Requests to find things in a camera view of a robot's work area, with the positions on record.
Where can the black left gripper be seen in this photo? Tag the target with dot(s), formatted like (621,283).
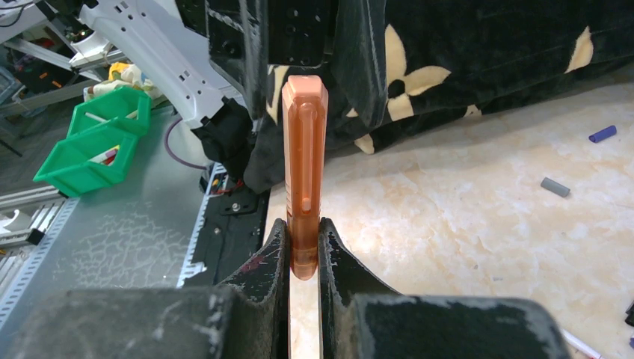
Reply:
(246,37)

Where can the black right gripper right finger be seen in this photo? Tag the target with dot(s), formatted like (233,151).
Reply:
(363,317)

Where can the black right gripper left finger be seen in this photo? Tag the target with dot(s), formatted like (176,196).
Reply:
(244,316)

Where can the orange highlighter pen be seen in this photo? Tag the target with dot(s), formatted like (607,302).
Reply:
(305,102)

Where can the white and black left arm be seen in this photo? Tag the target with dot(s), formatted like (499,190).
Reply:
(176,59)

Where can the white marker pen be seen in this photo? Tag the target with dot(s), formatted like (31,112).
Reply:
(580,346)

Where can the grey pen cap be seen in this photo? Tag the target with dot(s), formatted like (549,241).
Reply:
(555,187)

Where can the purple pen cap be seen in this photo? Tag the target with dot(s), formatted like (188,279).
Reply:
(603,134)

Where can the black floral blanket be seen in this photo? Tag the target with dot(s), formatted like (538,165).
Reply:
(399,68)

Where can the green plastic bin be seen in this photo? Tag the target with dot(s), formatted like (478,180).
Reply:
(100,143)

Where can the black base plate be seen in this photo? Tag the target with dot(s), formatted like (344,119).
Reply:
(233,229)

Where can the slotted cable duct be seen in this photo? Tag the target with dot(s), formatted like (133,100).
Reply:
(190,266)

